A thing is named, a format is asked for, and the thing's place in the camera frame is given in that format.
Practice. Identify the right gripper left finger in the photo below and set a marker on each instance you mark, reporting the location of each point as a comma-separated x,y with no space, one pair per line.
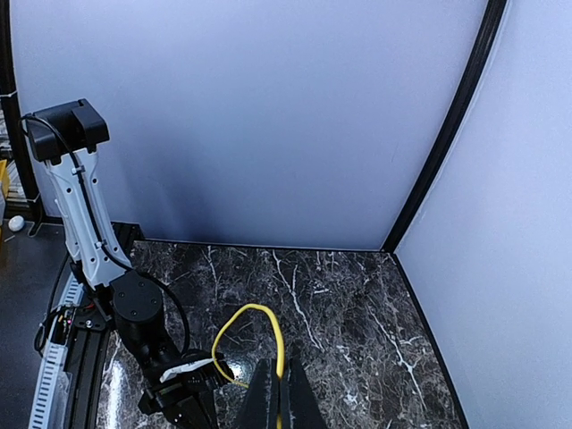
261,406

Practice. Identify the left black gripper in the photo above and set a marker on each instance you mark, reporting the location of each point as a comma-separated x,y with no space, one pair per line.
187,401

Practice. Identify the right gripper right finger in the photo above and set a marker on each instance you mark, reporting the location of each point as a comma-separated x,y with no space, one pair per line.
299,408

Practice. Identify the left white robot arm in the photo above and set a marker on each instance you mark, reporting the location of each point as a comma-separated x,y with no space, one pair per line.
64,138

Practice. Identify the yellow storage bin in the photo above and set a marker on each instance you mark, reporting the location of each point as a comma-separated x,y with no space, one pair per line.
4,178

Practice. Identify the black front rail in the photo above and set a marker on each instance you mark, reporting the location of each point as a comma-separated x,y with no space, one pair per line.
90,332

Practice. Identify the left black corner post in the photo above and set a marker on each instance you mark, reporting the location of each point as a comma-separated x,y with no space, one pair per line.
479,55

